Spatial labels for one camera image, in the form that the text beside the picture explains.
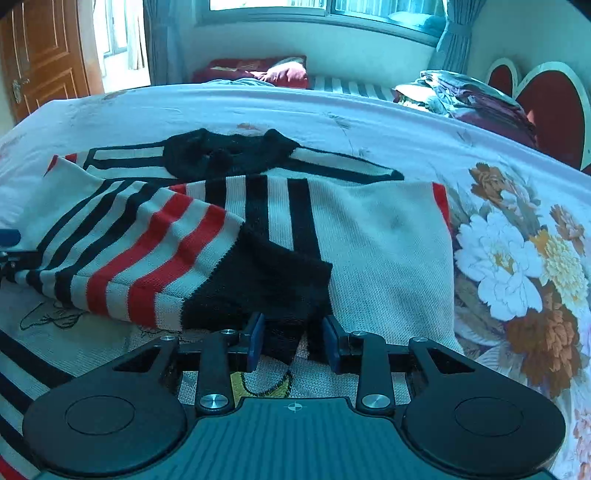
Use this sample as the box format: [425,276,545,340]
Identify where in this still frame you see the blue curtain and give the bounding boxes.
[143,0,184,86]
[428,0,486,74]

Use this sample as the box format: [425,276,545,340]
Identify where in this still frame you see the dark red pillow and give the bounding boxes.
[191,56,310,89]

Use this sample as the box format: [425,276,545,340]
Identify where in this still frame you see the brown wooden door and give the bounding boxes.
[1,0,104,122]

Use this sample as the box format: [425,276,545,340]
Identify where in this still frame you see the blue right curtain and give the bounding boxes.
[428,0,486,74]

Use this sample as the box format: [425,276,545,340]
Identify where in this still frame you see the blue left curtain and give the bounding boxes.
[143,0,184,86]

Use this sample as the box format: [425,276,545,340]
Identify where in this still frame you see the pile of folded clothes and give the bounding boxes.
[392,70,538,149]

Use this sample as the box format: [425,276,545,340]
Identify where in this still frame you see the striped window seat mattress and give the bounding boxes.
[308,75,394,102]

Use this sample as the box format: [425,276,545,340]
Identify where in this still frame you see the striped knit sweater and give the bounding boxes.
[1,136,459,479]

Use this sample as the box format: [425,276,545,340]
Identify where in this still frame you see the floral white bed sheet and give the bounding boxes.
[1,84,590,479]

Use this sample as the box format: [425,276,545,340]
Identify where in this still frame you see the light blue garment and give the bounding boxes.
[205,78,273,88]

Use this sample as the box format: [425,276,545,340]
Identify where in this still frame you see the large window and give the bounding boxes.
[194,0,446,45]

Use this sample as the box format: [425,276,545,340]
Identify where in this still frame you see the red heart-shaped headboard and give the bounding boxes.
[486,58,590,174]

